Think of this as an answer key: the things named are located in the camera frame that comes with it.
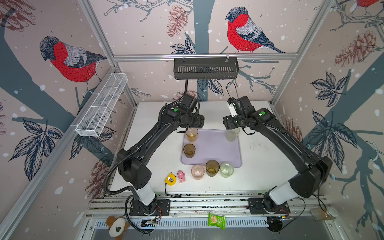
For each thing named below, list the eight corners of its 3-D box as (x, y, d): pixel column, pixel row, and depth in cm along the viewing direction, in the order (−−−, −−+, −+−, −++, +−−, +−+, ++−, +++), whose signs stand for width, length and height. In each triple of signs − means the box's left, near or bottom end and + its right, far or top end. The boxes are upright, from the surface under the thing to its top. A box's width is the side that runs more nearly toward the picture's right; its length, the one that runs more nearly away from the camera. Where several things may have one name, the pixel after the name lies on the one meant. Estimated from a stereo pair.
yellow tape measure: (164, 182, 84) (164, 181, 82) (171, 173, 87) (170, 171, 85) (171, 187, 82) (171, 186, 80) (178, 177, 85) (177, 176, 83)
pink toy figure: (179, 183, 83) (179, 182, 81) (176, 173, 87) (176, 171, 85) (186, 181, 84) (186, 179, 82) (184, 171, 88) (183, 169, 86)
